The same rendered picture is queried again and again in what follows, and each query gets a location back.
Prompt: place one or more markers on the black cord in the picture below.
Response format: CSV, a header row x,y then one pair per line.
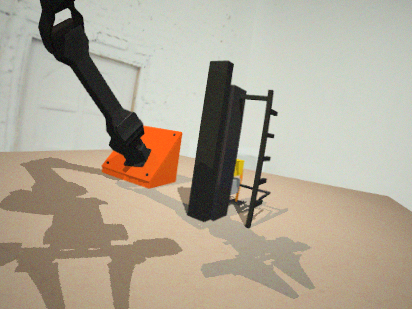
x,y
236,184

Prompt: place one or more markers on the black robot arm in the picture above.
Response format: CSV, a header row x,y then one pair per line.
x,y
68,43

